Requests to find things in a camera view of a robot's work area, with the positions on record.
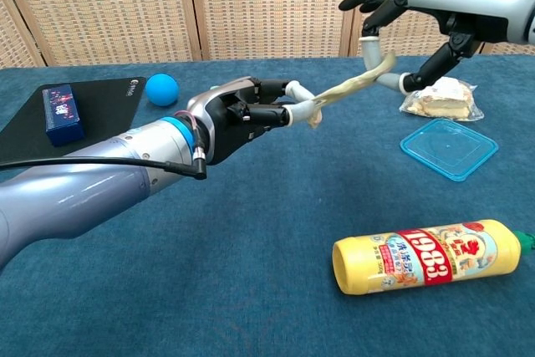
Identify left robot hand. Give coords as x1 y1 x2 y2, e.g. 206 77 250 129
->
186 76 322 166

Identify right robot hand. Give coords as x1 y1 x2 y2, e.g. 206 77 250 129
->
338 0 527 94

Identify beige cloth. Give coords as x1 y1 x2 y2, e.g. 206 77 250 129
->
307 50 397 129

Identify blue ball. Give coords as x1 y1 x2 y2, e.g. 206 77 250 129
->
145 73 180 107

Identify bagged bread slices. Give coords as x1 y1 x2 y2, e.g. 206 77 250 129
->
399 76 485 123

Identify blue tablecloth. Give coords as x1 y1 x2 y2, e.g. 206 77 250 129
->
0 54 535 357

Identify black mouse pad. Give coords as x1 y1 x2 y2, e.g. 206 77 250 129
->
0 76 147 166

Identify blue transparent plastic lid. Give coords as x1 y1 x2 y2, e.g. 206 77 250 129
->
399 117 500 182

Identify dark blue printed box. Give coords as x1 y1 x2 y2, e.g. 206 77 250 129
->
41 84 87 148

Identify yellow detergent bottle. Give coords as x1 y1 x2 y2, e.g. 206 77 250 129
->
332 218 535 296

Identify pink wire with metal plug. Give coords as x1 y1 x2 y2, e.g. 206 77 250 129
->
174 110 208 164

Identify black cable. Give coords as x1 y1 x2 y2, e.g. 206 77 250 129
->
0 156 208 181

